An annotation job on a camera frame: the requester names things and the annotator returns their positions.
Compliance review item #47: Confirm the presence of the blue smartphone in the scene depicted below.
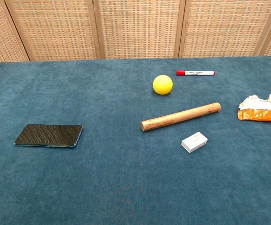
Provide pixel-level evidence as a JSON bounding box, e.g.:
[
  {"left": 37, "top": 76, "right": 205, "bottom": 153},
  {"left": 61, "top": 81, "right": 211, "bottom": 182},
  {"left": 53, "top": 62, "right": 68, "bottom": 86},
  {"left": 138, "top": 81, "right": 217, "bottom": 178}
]
[{"left": 14, "top": 124, "right": 83, "bottom": 148}]

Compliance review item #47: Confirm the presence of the yellow ball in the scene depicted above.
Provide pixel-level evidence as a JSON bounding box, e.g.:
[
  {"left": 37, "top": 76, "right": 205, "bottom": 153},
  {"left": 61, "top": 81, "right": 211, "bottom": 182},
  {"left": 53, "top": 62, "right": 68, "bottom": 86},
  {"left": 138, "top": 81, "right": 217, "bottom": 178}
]
[{"left": 153, "top": 75, "right": 174, "bottom": 96}]

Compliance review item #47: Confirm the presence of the copper-coloured rod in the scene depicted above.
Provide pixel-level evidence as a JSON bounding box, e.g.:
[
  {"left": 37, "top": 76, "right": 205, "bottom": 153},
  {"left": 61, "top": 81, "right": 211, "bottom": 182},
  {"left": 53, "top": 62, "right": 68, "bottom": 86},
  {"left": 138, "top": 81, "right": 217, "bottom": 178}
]
[{"left": 140, "top": 102, "right": 222, "bottom": 132}]

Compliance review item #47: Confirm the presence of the white eraser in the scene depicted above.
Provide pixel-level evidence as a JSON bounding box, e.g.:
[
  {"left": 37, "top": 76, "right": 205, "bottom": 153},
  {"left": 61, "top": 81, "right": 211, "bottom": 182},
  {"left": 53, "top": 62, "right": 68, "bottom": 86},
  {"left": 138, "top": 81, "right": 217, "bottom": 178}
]
[{"left": 181, "top": 132, "right": 208, "bottom": 154}]

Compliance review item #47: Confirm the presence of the blue table cloth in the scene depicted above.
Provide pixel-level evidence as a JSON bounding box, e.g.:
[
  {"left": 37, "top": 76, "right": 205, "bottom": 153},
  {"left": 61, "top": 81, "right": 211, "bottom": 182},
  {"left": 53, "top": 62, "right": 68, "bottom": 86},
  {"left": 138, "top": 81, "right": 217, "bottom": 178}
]
[{"left": 0, "top": 55, "right": 271, "bottom": 225}]

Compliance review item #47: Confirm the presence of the red capped whiteboard marker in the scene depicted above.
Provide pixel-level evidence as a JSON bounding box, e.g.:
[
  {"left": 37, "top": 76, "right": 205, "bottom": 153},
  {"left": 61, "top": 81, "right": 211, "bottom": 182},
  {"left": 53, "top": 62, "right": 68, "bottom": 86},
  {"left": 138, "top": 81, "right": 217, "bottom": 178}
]
[{"left": 176, "top": 70, "right": 216, "bottom": 76}]

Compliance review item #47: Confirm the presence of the woven bamboo folding screen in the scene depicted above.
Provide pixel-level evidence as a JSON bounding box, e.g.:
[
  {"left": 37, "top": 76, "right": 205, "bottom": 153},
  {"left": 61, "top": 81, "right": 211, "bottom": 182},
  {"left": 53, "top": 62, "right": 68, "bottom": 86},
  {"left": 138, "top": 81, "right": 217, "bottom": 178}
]
[{"left": 0, "top": 0, "right": 271, "bottom": 64}]

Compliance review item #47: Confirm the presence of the orange torn snack wrapper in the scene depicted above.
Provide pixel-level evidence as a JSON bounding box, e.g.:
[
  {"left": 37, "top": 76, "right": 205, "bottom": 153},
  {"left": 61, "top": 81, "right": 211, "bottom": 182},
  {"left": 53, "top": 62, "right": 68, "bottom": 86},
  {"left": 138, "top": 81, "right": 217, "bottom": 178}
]
[{"left": 237, "top": 93, "right": 271, "bottom": 124}]

